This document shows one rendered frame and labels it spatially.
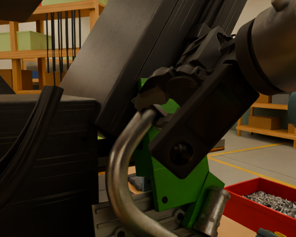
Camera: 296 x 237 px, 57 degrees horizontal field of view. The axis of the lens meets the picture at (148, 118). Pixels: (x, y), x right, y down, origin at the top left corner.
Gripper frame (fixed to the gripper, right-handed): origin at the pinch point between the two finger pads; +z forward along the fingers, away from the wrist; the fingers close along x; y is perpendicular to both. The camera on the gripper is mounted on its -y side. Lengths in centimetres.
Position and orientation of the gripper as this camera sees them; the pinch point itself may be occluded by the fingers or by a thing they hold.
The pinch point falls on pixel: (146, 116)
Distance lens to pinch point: 40.0
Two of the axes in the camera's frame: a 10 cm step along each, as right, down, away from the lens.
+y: 4.9, -7.3, 4.8
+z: -5.2, 2.0, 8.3
